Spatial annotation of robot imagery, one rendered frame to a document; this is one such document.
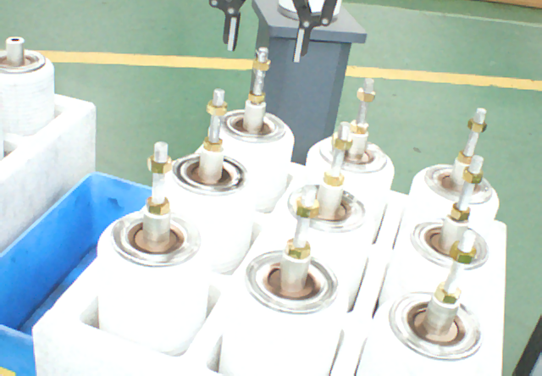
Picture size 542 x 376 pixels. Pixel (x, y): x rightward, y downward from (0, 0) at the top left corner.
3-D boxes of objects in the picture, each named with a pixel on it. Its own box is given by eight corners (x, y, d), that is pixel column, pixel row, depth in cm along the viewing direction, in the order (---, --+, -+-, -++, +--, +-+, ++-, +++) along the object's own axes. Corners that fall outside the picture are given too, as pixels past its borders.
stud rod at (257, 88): (251, 114, 74) (260, 50, 70) (248, 110, 74) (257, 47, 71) (260, 114, 74) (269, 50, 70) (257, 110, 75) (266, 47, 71)
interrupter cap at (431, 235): (394, 227, 62) (395, 221, 62) (459, 219, 65) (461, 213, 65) (435, 278, 56) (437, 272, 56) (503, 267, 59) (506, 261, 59)
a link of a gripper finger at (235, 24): (240, 12, 70) (236, 45, 72) (235, 11, 70) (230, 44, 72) (237, 19, 68) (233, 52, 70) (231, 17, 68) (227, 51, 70)
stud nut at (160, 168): (174, 174, 51) (174, 164, 51) (152, 175, 51) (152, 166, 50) (167, 161, 53) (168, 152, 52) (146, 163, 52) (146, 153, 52)
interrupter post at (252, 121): (257, 124, 77) (262, 97, 75) (266, 133, 75) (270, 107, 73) (238, 124, 76) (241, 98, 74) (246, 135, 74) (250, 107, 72)
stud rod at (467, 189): (449, 225, 60) (472, 153, 57) (460, 228, 60) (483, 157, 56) (448, 230, 59) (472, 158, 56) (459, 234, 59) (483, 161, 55)
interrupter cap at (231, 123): (269, 112, 80) (270, 107, 79) (296, 143, 74) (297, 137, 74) (209, 116, 77) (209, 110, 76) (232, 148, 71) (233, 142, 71)
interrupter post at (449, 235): (431, 240, 61) (440, 211, 60) (451, 238, 62) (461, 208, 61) (444, 257, 59) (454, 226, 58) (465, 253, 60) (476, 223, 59)
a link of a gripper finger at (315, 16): (302, 10, 67) (295, 56, 70) (331, 15, 67) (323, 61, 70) (303, 6, 69) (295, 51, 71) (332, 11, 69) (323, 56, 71)
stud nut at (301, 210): (289, 212, 49) (290, 203, 49) (296, 201, 50) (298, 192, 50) (314, 221, 49) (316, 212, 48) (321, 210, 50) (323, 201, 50)
